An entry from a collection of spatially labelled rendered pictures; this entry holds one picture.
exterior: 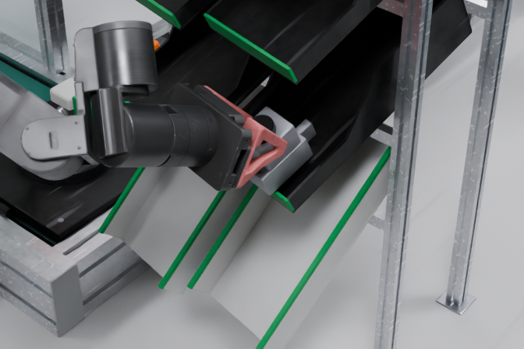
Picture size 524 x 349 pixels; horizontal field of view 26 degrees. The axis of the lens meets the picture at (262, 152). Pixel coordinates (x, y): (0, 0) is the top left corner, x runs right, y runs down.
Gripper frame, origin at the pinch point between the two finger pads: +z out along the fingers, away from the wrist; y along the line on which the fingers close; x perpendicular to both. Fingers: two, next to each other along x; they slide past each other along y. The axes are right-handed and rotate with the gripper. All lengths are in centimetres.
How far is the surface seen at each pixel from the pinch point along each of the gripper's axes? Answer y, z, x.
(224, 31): 6.7, -3.7, -8.2
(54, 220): 33.6, 7.3, 30.6
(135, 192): 23.2, 9.0, 20.3
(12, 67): 72, 23, 26
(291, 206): -3.6, 3.8, 6.0
